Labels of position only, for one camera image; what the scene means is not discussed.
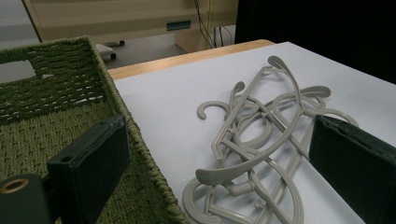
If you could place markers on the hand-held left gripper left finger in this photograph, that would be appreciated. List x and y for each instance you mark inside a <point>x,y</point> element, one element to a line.
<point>93,155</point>

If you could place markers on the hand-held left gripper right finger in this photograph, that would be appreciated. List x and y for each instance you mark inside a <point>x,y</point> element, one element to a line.
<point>355,168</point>

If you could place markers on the green woven basket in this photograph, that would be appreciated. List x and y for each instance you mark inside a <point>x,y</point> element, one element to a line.
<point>31,149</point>

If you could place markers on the white table cover sheet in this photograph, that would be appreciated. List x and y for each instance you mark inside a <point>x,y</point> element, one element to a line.
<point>174,102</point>

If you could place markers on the chair base with casters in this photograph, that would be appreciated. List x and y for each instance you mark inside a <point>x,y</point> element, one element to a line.
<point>106,49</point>

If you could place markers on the light wooden desk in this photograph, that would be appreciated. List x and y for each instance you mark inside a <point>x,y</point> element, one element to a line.
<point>124,18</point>

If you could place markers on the black curtain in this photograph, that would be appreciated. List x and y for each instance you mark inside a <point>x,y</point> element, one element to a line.
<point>311,28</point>

